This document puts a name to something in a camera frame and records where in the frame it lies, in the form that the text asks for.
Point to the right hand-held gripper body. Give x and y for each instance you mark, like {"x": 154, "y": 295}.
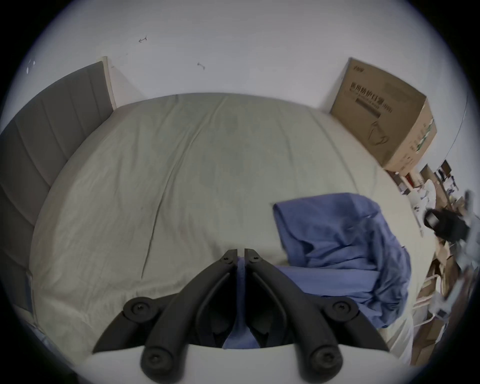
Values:
{"x": 448, "y": 225}

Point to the blue shirt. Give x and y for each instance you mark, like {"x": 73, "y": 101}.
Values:
{"x": 330, "y": 232}

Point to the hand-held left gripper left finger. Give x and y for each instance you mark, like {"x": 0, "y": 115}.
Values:
{"x": 176, "y": 318}

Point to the grey padded headboard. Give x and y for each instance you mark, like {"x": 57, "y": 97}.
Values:
{"x": 45, "y": 131}

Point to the brown cardboard carton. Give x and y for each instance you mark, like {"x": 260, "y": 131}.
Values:
{"x": 382, "y": 112}

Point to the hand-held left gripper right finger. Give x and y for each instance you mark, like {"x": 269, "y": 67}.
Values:
{"x": 300, "y": 318}

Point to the bed with pale green sheet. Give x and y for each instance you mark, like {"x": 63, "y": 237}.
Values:
{"x": 187, "y": 168}

